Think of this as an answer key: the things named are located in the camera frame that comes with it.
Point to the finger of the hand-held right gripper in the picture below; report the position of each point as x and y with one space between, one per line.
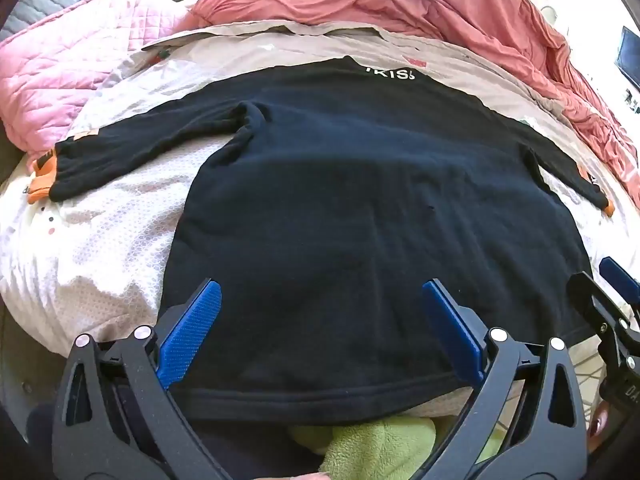
620 277
592 300

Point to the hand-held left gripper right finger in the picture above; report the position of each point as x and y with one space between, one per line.
452 330

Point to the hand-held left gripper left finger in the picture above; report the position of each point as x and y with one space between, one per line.
192 330

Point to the black sweater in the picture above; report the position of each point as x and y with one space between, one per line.
350 210

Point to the person's right hand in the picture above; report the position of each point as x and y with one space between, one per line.
597 430

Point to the printed beige blanket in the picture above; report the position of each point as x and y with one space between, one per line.
100 240

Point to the green fleece clothing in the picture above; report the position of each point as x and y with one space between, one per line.
380 450

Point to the black television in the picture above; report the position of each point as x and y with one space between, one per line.
630 57

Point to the pink quilted pillow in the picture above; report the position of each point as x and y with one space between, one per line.
60 70

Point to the coral duvet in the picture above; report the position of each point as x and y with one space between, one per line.
400 5

